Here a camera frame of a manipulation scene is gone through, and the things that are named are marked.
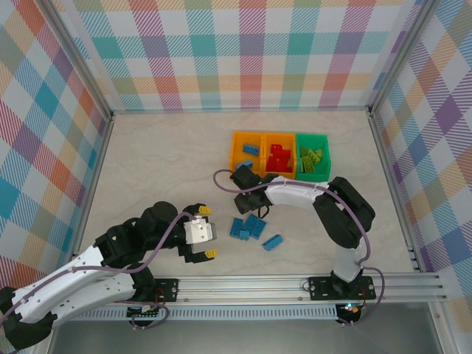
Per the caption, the red L-shaped lego piece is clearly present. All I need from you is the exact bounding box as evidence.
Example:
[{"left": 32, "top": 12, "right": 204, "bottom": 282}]
[{"left": 274, "top": 154, "right": 294, "bottom": 173}]

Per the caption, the large blue lego brick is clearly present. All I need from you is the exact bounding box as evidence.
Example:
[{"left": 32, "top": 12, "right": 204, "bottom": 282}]
[{"left": 243, "top": 212, "right": 267, "bottom": 237}]

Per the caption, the orange plastic bin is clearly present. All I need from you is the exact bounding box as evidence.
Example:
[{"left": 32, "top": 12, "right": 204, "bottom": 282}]
[
  {"left": 260, "top": 132, "right": 298, "bottom": 178},
  {"left": 229, "top": 131, "right": 266, "bottom": 177}
]

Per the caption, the green plastic bin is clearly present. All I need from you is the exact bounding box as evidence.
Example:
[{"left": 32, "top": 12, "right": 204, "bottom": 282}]
[{"left": 294, "top": 133, "right": 332, "bottom": 182}]

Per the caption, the grey metal lower panel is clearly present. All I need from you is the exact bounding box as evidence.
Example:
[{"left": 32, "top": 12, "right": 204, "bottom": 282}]
[{"left": 47, "top": 319, "right": 443, "bottom": 354}]

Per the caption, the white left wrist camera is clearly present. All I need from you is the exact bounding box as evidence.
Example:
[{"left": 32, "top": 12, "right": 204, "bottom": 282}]
[{"left": 183, "top": 217, "right": 217, "bottom": 245}]

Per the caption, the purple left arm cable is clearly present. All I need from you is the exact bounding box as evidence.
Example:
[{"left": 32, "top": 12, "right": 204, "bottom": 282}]
[{"left": 0, "top": 212, "right": 195, "bottom": 331}]

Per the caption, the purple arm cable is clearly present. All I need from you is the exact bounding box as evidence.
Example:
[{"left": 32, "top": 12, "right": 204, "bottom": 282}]
[
  {"left": 0, "top": 212, "right": 195, "bottom": 331},
  {"left": 213, "top": 168, "right": 387, "bottom": 327}
]

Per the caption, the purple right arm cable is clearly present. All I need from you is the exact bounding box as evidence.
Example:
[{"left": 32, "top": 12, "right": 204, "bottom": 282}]
[{"left": 213, "top": 168, "right": 387, "bottom": 327}]

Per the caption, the aluminium mounting rail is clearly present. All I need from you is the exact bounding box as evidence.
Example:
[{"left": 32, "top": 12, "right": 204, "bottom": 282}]
[{"left": 121, "top": 272, "right": 447, "bottom": 305}]

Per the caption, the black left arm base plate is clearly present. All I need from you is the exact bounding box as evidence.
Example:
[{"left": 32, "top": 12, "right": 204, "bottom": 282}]
[{"left": 125, "top": 278, "right": 180, "bottom": 303}]

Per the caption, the aluminium back floor rail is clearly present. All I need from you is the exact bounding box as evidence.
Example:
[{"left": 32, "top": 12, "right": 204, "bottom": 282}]
[{"left": 110, "top": 106, "right": 372, "bottom": 117}]

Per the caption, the white slotted cable duct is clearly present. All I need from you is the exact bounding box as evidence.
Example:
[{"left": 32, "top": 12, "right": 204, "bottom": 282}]
[{"left": 68, "top": 304, "right": 339, "bottom": 321}]

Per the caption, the aluminium side floor rail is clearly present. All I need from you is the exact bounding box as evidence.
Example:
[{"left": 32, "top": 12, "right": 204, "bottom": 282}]
[
  {"left": 72, "top": 116, "right": 116, "bottom": 255},
  {"left": 368, "top": 110, "right": 425, "bottom": 272}
]

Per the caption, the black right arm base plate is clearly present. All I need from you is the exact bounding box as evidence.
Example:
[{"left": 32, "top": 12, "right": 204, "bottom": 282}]
[{"left": 308, "top": 276, "right": 377, "bottom": 302}]

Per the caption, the aluminium frame leg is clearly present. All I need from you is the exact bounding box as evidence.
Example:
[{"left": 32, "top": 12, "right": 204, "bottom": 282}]
[
  {"left": 46, "top": 316, "right": 62, "bottom": 354},
  {"left": 427, "top": 300, "right": 457, "bottom": 354}
]

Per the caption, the aluminium corner post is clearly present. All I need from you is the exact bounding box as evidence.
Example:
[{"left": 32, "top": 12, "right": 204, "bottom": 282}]
[
  {"left": 42, "top": 0, "right": 114, "bottom": 121},
  {"left": 367, "top": 0, "right": 438, "bottom": 116}
]

